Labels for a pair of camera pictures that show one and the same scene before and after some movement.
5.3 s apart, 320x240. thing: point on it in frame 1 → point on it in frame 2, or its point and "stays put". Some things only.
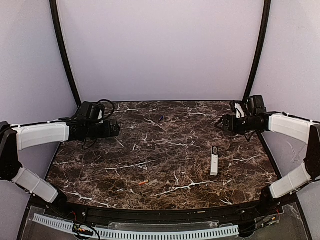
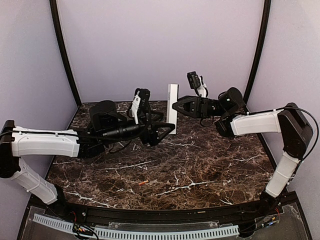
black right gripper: (227, 122) → (202, 107)
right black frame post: (262, 46) stays put
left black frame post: (56, 21) stays put
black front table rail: (208, 215) stays put
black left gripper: (115, 128) → (146, 133)
